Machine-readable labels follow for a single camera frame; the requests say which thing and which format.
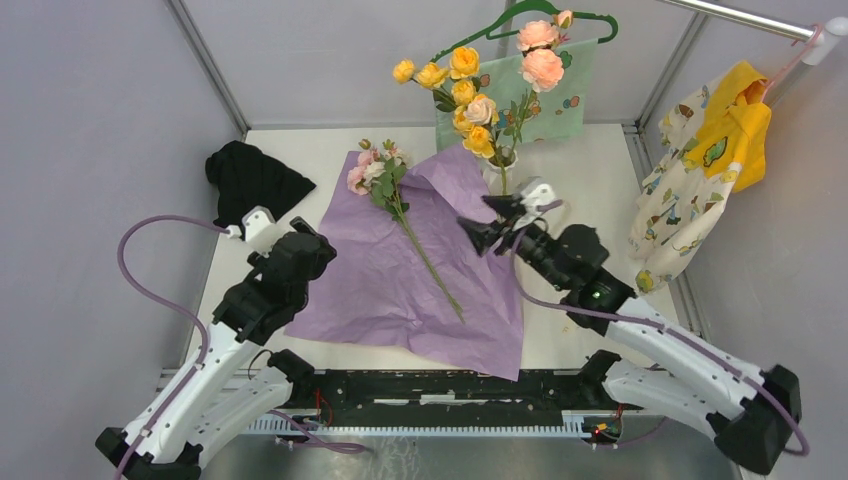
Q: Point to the small circuit board with LED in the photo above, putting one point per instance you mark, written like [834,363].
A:
[602,434]

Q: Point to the green cartoon print towel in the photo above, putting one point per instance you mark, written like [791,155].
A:
[555,114]

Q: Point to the white ribbed vase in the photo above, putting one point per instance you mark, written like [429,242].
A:
[498,172]

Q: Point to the single pale pink bud stem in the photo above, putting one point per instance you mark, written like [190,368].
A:
[480,139]

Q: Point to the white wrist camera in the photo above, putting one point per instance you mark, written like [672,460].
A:
[258,230]
[535,198]

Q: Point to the pink clothes hanger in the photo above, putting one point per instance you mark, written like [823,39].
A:
[809,47]

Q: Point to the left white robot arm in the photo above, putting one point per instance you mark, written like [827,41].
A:
[179,433]

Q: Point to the large pink rose stem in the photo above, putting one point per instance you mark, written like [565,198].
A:
[541,67]

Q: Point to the metal hanging rod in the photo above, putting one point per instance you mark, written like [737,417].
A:
[822,40]

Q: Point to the small pink rose stem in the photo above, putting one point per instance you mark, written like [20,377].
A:
[377,174]

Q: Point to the purple wrapping paper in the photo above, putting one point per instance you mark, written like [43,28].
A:
[421,287]

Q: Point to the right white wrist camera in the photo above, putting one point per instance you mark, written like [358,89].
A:
[535,198]

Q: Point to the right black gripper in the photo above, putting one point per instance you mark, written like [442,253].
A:
[482,234]

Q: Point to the black cloth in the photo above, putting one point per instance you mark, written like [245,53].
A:
[246,177]

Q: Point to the yellow cartoon print shirt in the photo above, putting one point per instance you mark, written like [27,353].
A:
[715,140]

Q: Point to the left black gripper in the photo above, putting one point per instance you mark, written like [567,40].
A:
[327,252]

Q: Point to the white slotted cable duct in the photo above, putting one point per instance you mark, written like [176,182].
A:
[572,426]

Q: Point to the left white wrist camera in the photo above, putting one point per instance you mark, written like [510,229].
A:
[258,230]

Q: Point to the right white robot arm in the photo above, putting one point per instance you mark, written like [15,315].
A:
[752,415]

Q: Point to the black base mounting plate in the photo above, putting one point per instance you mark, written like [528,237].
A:
[446,398]

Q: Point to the yellow rose stem bunch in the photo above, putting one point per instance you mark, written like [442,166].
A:
[453,86]

